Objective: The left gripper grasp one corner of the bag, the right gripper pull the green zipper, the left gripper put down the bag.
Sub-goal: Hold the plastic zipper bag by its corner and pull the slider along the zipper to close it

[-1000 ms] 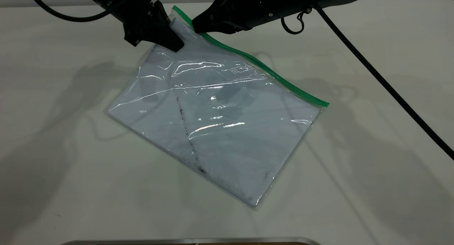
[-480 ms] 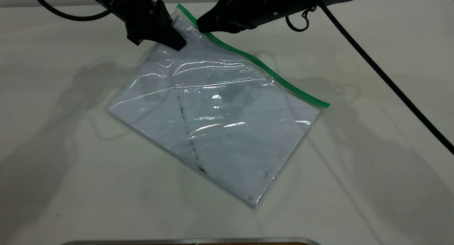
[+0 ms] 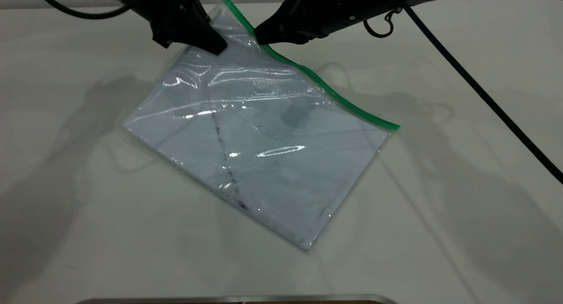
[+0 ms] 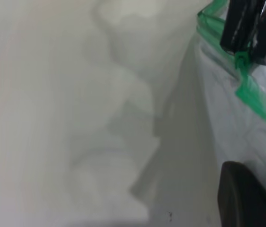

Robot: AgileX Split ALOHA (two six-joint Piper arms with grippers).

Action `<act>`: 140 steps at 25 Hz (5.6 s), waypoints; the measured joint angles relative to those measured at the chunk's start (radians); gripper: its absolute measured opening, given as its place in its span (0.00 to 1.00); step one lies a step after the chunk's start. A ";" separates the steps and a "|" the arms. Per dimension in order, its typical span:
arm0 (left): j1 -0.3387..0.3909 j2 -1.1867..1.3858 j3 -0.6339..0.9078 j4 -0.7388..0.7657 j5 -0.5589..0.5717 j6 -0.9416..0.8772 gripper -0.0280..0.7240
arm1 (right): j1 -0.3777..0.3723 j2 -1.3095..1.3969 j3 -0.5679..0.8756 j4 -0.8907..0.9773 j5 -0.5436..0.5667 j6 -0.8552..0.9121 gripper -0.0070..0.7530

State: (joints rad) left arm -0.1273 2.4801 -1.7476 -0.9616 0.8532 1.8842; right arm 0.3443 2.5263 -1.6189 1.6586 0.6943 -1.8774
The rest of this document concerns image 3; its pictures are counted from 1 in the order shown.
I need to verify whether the clear zipper bag green strip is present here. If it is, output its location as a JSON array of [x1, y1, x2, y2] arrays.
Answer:
[[120, 0, 402, 253]]

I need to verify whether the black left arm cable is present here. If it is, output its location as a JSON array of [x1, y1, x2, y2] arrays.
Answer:
[[33, 0, 135, 20]]

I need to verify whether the thin black looped wire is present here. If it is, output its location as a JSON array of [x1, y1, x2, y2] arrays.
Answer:
[[363, 8, 395, 39]]

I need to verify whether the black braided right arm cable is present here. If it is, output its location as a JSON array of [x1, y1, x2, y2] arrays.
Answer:
[[389, 0, 563, 184]]

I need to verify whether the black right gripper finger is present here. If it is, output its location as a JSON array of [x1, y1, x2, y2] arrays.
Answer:
[[254, 0, 311, 37], [255, 23, 329, 46]]

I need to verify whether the silver metal frame edge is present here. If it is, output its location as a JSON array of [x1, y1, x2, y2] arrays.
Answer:
[[75, 294, 399, 304]]

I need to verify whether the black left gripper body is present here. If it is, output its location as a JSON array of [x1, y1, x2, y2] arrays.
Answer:
[[132, 0, 190, 49]]

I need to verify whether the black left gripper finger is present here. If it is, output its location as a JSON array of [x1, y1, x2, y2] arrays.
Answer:
[[183, 0, 228, 56]]

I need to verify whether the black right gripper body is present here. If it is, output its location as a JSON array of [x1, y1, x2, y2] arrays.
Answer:
[[301, 0, 404, 36]]

